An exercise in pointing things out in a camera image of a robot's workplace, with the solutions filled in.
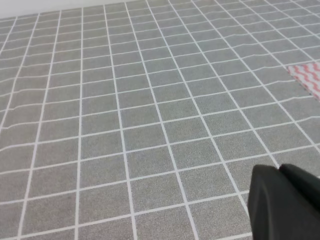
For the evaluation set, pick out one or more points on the grey checked tablecloth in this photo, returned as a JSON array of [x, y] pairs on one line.
[[142, 120]]

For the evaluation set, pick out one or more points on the pink wavy striped towel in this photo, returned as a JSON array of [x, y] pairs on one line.
[[308, 75]]

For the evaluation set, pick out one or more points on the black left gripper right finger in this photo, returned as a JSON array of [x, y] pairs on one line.
[[306, 183]]

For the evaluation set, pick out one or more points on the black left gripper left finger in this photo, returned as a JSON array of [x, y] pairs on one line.
[[277, 210]]

